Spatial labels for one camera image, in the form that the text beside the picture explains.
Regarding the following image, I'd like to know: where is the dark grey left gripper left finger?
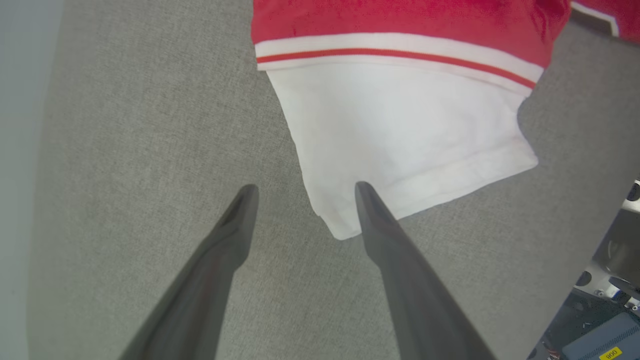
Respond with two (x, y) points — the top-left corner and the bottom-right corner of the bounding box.
(120, 184), (260, 360)

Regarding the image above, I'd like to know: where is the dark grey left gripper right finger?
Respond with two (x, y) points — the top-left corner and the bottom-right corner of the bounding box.
(354, 181), (496, 360)

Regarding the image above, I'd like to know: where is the red and white jersey shirt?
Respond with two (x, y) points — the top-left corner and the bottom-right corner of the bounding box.
(250, 0), (640, 242)

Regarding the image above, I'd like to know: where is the grey fabric sofa cushion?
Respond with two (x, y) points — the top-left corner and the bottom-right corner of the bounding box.
(27, 0), (640, 360)

